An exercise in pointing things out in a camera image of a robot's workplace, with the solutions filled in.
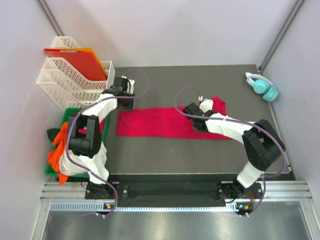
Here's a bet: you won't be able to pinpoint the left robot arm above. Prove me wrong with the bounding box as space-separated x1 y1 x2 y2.
61 76 135 199

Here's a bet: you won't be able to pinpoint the red t-shirt in bin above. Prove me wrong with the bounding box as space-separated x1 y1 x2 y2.
78 118 106 134

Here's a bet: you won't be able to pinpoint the teal white headphones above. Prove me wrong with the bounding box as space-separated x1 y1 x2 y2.
245 72 279 102

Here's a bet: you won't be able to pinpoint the orange t-shirt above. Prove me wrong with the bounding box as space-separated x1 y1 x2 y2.
47 122 68 185

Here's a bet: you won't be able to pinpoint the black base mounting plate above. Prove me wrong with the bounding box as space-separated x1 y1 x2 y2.
84 173 266 208

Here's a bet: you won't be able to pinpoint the green plastic bin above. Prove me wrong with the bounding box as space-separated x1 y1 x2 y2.
44 107 111 179

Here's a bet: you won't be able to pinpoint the red t-shirt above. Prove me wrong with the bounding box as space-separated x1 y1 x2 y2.
78 118 106 134
116 107 230 140

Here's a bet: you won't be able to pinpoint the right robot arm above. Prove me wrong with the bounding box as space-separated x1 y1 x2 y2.
182 103 286 198

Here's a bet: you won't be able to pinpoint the red orange folder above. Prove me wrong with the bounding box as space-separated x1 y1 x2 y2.
44 47 108 81

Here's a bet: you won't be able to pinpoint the dark green cloth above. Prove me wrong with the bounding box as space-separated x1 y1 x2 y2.
46 128 60 143

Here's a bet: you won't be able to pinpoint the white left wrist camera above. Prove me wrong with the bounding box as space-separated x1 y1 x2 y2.
121 75 135 95

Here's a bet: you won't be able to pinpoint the slotted cable duct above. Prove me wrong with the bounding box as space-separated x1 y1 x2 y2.
50 201 250 213

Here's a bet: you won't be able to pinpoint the white t-shirt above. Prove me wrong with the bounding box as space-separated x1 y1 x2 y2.
59 143 110 178

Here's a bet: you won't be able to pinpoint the white perforated file rack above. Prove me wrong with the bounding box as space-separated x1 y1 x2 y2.
36 36 116 110

